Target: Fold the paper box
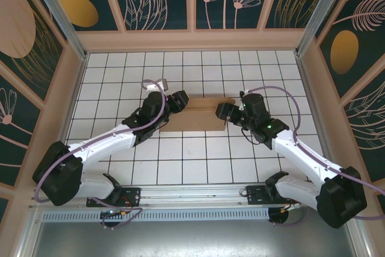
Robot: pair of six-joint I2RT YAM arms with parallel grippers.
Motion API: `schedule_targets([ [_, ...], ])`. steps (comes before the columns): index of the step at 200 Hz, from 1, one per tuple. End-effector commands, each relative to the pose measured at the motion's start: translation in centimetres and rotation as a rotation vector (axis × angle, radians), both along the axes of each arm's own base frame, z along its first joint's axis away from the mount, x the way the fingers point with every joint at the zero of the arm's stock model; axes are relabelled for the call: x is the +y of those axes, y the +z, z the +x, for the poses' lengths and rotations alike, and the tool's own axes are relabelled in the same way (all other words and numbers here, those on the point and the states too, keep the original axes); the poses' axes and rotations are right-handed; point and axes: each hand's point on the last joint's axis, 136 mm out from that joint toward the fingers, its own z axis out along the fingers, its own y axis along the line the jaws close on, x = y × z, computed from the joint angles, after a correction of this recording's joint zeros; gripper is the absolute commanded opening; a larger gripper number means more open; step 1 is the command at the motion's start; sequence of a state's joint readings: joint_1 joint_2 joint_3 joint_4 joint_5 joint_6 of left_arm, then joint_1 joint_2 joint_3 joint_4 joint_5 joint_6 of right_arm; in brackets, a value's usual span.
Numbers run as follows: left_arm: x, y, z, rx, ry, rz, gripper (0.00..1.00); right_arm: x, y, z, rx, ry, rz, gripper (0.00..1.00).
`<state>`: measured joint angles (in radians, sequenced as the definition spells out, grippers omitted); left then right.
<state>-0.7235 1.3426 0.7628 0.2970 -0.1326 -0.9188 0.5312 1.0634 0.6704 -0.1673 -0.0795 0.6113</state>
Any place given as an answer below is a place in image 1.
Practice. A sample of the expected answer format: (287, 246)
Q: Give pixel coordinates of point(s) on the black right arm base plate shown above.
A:
(252, 196)

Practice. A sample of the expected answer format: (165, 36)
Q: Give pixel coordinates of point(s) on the aluminium corner post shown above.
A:
(61, 19)
(319, 13)

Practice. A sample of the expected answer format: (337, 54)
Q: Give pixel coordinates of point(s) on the small controller board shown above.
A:
(114, 213)

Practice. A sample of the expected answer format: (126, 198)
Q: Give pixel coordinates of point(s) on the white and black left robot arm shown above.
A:
(102, 145)

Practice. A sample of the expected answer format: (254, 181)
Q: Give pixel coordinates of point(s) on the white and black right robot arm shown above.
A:
(303, 154)

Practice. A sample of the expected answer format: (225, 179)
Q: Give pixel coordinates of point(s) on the grey metal sheet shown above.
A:
(195, 239)

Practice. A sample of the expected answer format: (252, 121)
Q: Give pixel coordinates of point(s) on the aluminium front rail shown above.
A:
(195, 193)

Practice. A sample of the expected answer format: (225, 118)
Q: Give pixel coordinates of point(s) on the brown cardboard box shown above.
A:
(198, 118)

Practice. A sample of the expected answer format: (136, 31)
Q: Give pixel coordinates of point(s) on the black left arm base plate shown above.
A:
(132, 195)

